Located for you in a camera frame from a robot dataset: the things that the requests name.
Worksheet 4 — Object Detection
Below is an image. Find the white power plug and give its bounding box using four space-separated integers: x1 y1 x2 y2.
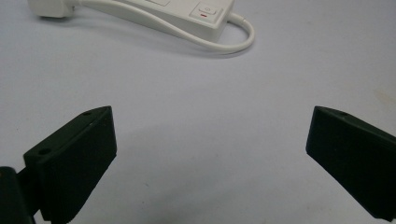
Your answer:
27 0 79 19

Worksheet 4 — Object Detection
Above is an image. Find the white power strip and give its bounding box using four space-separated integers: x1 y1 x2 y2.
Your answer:
74 0 256 54
121 0 236 43

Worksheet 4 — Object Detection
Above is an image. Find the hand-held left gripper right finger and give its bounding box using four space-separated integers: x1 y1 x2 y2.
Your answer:
305 105 396 222

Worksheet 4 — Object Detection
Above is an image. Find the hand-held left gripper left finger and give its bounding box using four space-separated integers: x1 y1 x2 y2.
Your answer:
16 105 118 224

